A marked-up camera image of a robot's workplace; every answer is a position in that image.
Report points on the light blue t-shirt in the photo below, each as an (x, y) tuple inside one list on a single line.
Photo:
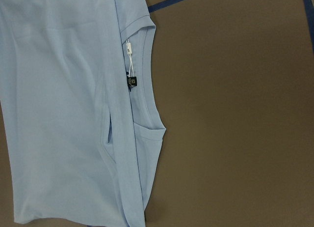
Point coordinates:
[(83, 136)]

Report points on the white garment hang tag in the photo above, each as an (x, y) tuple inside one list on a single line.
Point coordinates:
[(129, 53)]

